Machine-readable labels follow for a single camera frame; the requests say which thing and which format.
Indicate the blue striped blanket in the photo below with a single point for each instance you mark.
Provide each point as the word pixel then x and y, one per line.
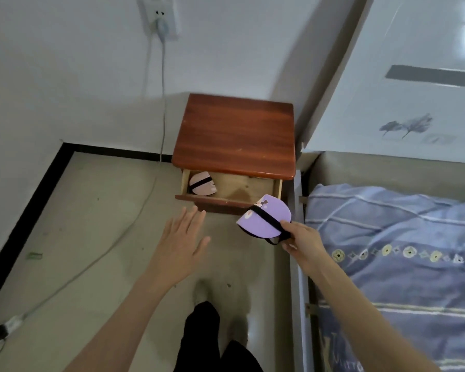
pixel 403 267

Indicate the brown wooden nightstand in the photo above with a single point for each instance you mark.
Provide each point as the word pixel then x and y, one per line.
pixel 236 133

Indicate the person's grey shoe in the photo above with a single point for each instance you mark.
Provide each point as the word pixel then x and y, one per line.
pixel 238 331
pixel 202 292

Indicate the white wall socket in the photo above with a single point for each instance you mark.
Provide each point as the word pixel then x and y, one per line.
pixel 147 11

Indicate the white bed headboard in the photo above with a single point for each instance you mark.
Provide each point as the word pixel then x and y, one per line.
pixel 395 81

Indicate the person's right hand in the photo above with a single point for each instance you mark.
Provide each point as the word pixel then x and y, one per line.
pixel 308 247

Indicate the white charger plug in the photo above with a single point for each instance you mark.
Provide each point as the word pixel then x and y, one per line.
pixel 162 29

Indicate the white power strip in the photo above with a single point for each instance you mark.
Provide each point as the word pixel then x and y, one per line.
pixel 4 331

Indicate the person's left thumb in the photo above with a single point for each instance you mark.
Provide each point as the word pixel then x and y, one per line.
pixel 204 247

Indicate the person's right thumb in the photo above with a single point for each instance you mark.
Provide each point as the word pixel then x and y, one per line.
pixel 289 225

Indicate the wooden nightstand drawer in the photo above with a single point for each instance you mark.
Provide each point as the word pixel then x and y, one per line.
pixel 240 189

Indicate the person's right forearm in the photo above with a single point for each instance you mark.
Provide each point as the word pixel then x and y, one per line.
pixel 366 321

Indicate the small green scrap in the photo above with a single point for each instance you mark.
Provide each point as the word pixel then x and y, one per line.
pixel 34 255

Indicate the person's left middle finger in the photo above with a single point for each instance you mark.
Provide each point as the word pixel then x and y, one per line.
pixel 190 220

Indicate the person's black trousers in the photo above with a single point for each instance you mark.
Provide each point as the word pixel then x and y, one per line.
pixel 203 344

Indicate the person's left hand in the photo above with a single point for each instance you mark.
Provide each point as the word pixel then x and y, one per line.
pixel 176 251

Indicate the person's left little finger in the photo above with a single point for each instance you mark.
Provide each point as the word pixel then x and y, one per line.
pixel 166 230

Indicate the person's left forearm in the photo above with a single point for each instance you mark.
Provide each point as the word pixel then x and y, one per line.
pixel 118 329

